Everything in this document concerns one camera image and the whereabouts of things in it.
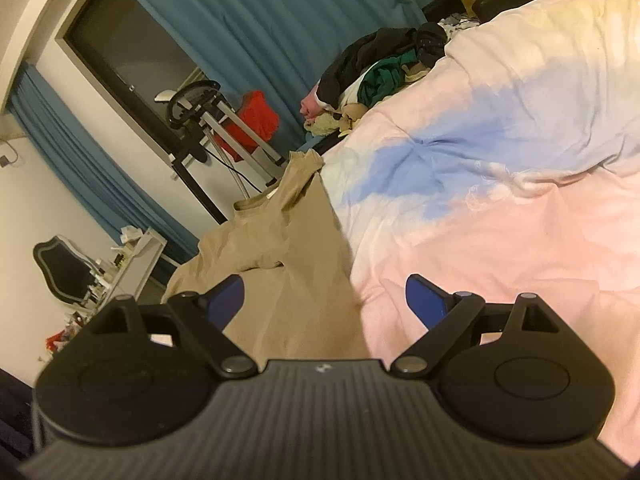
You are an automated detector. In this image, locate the tan t-shirt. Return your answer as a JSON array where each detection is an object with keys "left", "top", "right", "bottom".
[{"left": 165, "top": 151, "right": 370, "bottom": 366}]

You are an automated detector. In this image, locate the pile of clothes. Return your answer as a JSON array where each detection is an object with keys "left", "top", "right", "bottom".
[{"left": 299, "top": 22, "right": 449, "bottom": 136}]

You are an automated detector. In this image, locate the white dressing table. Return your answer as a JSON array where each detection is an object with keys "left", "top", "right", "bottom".
[{"left": 46, "top": 229, "right": 167, "bottom": 356}]

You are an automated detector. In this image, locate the black framed mirror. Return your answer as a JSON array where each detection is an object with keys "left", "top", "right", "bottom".
[{"left": 32, "top": 236, "right": 98, "bottom": 308}]

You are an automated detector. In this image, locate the pastel duvet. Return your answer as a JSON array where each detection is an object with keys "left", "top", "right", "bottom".
[{"left": 322, "top": 0, "right": 639, "bottom": 463}]

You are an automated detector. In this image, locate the blue curtain left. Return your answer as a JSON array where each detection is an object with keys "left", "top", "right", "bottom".
[{"left": 6, "top": 62, "right": 198, "bottom": 263}]

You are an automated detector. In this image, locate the blue curtain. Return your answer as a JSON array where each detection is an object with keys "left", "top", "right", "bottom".
[
  {"left": 6, "top": 62, "right": 198, "bottom": 263},
  {"left": 137, "top": 0, "right": 434, "bottom": 154}
]

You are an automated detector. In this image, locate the red cloth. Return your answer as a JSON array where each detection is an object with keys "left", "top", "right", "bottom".
[{"left": 214, "top": 90, "right": 280, "bottom": 154}]

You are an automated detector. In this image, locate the blue curtain right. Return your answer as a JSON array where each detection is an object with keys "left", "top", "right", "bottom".
[{"left": 137, "top": 0, "right": 434, "bottom": 154}]

